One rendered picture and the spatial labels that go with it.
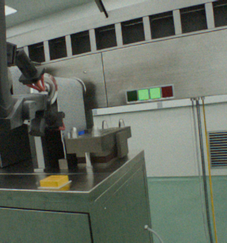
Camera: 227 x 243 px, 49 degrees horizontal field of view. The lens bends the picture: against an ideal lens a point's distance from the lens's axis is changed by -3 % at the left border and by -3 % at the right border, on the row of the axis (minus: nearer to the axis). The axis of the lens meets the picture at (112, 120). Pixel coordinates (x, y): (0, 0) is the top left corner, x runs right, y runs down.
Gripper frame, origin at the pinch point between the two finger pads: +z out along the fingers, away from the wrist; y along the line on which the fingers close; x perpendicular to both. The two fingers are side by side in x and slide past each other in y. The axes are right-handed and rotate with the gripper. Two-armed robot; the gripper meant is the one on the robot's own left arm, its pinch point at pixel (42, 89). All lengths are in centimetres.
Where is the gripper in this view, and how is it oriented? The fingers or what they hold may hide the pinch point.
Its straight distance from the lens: 111.6
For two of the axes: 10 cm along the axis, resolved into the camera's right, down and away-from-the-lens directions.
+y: 9.3, -0.5, -3.5
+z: 3.1, 6.2, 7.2
